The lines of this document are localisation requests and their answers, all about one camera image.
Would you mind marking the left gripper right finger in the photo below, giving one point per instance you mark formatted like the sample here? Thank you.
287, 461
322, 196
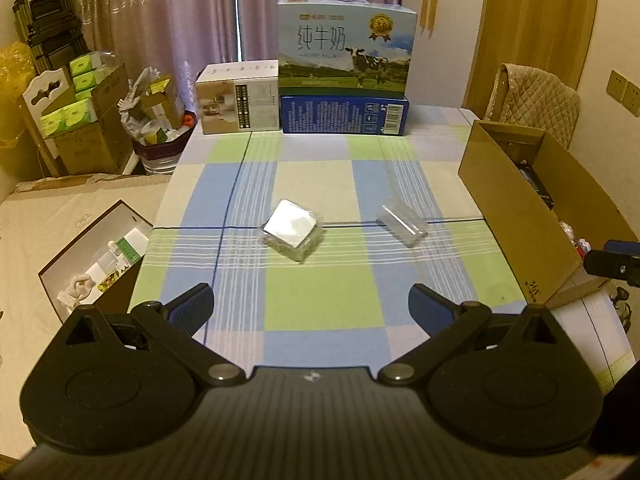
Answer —
451, 329

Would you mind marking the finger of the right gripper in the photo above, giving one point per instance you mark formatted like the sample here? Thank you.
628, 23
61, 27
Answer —
617, 260

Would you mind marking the brown cardboard box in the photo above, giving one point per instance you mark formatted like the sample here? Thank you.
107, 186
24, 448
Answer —
537, 241

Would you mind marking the wooden wall hook strip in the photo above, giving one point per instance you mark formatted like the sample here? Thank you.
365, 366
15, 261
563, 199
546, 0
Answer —
428, 13

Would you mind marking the pink curtain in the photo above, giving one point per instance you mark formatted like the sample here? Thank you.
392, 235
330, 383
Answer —
181, 37

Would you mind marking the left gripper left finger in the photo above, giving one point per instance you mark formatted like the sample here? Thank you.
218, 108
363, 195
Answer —
173, 326

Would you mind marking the blue flat carton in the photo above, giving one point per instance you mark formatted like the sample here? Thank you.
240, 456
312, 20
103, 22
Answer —
344, 114

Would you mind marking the trash bin with clutter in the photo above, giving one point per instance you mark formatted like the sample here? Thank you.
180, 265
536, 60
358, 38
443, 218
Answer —
157, 121

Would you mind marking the clear box with silver lid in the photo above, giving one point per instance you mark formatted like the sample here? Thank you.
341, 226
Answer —
293, 231

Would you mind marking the wall power socket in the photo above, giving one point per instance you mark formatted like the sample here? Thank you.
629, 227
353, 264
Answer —
623, 91

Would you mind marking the black product box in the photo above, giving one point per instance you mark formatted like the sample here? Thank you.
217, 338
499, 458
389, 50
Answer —
531, 177

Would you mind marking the open gift box on floor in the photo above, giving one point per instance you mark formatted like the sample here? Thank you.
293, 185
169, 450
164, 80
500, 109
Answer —
100, 265

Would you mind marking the clear plastic rectangular case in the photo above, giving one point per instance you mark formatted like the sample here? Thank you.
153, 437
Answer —
402, 222

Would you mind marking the wooden door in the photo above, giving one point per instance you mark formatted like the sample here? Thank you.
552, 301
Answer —
553, 35

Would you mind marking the cardboard box of green tissues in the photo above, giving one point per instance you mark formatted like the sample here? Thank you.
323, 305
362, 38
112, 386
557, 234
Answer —
72, 115

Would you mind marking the checkered tablecloth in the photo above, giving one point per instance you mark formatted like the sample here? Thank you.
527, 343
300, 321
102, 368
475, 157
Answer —
347, 303

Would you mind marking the beige appliance box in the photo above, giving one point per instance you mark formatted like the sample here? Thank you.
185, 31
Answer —
238, 96

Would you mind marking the milk carton box with cow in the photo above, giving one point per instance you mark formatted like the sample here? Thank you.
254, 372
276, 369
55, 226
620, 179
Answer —
346, 47

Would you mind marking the yellow plastic bag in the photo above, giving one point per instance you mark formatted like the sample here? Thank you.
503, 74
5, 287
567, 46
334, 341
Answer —
16, 72

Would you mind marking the black folding hand cart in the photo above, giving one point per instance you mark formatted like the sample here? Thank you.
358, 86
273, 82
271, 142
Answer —
52, 30

